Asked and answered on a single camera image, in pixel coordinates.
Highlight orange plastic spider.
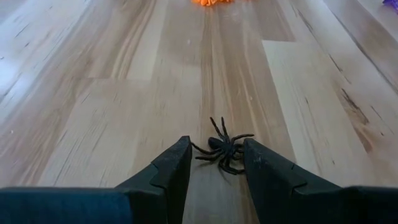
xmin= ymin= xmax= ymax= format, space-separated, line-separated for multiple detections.
xmin=191 ymin=0 xmax=234 ymax=7

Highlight black plastic spider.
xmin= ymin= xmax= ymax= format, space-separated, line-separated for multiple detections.
xmin=191 ymin=116 xmax=255 ymax=175

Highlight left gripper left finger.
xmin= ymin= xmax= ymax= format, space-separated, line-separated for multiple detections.
xmin=114 ymin=136 xmax=193 ymax=224

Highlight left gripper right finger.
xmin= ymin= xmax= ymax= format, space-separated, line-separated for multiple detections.
xmin=243 ymin=138 xmax=343 ymax=224

